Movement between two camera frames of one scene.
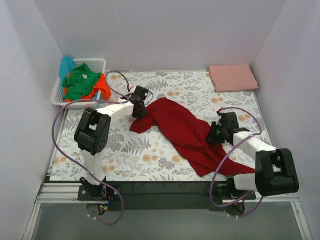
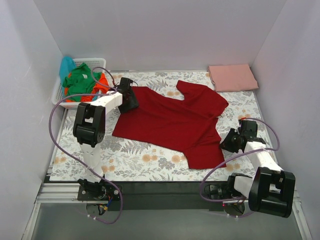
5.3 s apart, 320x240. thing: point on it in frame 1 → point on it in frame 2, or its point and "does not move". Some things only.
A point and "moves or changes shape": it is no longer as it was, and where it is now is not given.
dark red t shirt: x=190 y=135 moves or changes shape
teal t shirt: x=66 y=65 does not move
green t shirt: x=80 y=82 does not move
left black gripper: x=139 y=110 → x=130 y=103
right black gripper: x=212 y=135 → x=230 y=141
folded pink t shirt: x=228 y=78 does not move
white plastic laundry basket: x=98 y=65 does not move
